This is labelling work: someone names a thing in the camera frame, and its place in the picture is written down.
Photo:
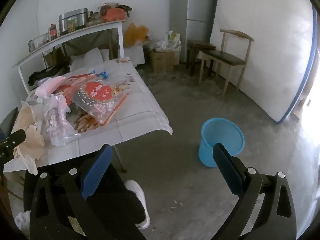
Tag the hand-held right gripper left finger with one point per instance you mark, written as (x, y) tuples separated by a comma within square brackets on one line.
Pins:
[(97, 172)]

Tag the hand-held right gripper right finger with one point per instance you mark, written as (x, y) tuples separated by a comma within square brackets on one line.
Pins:
[(227, 172)]

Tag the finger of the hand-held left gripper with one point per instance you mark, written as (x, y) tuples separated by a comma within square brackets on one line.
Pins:
[(16, 137)]

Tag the blue plastic wastebasket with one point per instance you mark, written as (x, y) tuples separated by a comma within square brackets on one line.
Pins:
[(222, 132)]

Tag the clear plastic bag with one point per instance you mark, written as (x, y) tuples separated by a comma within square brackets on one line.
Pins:
[(57, 120)]

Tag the pink mesh sponge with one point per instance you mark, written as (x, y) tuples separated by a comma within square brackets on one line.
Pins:
[(50, 85)]

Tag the red printed snack bag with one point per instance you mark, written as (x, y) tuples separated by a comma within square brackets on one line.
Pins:
[(97, 90)]

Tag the beige crumpled paper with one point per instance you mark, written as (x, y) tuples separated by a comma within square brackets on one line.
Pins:
[(30, 140)]

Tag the table metal leg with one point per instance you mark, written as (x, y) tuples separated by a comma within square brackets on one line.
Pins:
[(120, 158)]

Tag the person's black trouser leg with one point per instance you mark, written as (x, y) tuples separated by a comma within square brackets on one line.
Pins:
[(117, 205)]

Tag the person's white shoe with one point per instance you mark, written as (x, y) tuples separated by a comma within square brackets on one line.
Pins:
[(136, 192)]

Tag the pale floor scraps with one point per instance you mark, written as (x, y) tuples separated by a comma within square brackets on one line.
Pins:
[(175, 205)]

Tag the black cloth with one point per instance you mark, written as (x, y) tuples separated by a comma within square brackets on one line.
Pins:
[(45, 73)]

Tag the white printed tablecloth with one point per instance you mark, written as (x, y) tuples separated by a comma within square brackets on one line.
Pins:
[(140, 105)]

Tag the small brown cardboard box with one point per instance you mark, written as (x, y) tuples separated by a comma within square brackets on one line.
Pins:
[(53, 57)]

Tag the white crumpled tissue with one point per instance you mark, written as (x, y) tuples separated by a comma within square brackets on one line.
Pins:
[(22, 220)]

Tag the clear glass container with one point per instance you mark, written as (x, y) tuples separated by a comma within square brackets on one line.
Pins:
[(37, 42)]

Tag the blue candy wrapper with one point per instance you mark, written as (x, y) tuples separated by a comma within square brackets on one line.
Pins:
[(102, 74)]

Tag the dark sauce bottle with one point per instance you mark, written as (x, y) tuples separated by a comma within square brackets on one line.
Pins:
[(53, 32)]

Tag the white framed desk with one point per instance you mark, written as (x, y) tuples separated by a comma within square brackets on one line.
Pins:
[(75, 31)]

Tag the wooden chair with dark seat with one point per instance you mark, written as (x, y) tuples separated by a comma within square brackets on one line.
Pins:
[(227, 57)]

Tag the white mattress with blue edge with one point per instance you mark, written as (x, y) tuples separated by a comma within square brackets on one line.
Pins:
[(262, 55)]

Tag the white box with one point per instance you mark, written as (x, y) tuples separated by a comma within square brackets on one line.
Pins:
[(136, 55)]

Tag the metal pot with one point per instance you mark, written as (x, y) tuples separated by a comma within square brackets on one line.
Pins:
[(72, 17)]

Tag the dark wooden stool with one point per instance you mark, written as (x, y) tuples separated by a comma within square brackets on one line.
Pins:
[(200, 44)]

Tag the orange plastic bag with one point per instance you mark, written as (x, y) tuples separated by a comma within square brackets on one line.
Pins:
[(135, 36)]

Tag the red plastic bag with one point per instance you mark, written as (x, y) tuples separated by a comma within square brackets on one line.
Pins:
[(113, 15)]

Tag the grey refrigerator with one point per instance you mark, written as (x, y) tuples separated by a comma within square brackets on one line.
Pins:
[(197, 10)]

